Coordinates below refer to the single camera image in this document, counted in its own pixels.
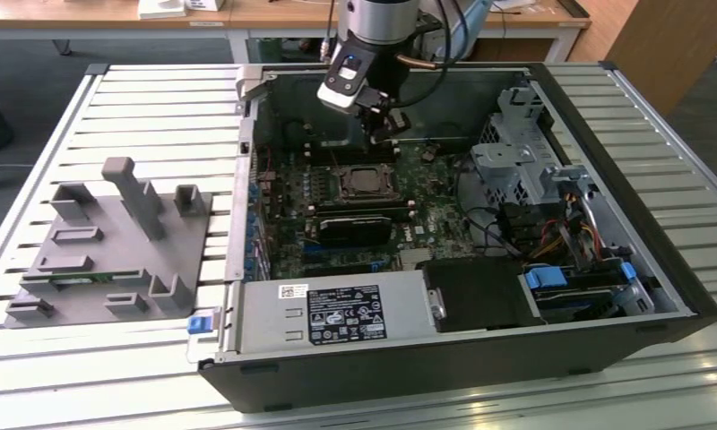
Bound metal socket cover frame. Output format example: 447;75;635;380
331;163;402;202

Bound silver topped CPU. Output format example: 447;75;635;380
343;168;390;196

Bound CPU socket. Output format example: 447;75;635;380
330;163;403;202

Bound black RAM slot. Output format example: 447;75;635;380
314;209;413;217
306;148;395;155
306;153;395;160
313;200;413;207
306;143;395;151
314;214;413;222
313;204;413;212
306;158;395;165

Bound white papers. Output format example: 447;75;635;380
487;0;554;13

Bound silver drive cage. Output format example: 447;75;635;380
467;87;595;207

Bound green motherboard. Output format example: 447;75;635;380
253;145;485;281

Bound black graphics card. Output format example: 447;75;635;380
315;215;394;251

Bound small silver heatsink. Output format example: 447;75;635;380
398;250;433;271

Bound wooden cabinet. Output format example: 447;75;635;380
566;0;717;118

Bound black plastic shroud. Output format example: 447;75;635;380
415;257;543;335

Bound blue disk carrier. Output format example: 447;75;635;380
522;263;634;297

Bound silver power supply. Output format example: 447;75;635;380
214;279;441;364

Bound grey parts rack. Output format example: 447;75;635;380
2;156;215;331

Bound long wooden desk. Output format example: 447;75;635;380
0;0;593;64

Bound blue case latch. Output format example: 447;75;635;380
187;314;217;336

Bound green RAM stick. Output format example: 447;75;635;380
46;271;142;287

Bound black open PC case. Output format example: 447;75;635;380
185;61;717;414

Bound copper coloured hose fitting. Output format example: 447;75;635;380
393;53;441;72

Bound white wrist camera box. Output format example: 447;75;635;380
315;52;373;112

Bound coloured power wire bundle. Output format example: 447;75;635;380
530;192;607;270

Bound silver metal handle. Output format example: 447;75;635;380
426;288;449;320

